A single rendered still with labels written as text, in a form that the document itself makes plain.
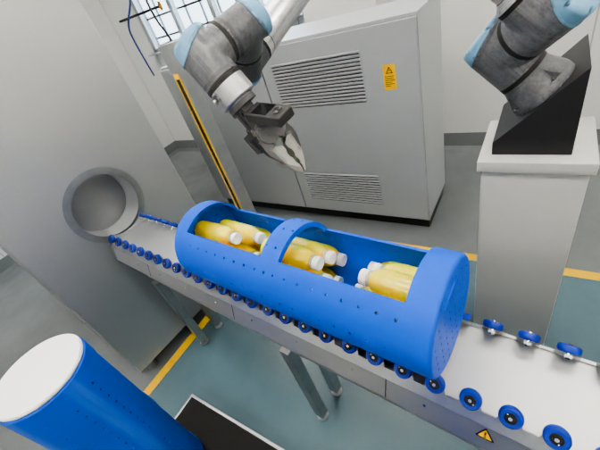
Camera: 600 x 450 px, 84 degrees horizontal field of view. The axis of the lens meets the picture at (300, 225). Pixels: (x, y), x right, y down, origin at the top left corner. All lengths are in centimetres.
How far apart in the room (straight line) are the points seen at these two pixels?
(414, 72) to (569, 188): 110
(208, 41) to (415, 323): 70
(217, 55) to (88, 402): 109
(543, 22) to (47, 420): 173
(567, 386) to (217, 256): 91
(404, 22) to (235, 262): 156
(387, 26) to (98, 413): 212
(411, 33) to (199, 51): 147
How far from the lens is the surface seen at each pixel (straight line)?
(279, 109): 72
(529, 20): 116
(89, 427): 140
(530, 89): 128
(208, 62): 78
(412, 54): 211
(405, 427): 189
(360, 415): 193
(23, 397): 136
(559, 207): 142
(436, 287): 71
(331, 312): 80
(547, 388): 97
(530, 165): 131
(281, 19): 103
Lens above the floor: 177
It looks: 36 degrees down
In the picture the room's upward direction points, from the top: 20 degrees counter-clockwise
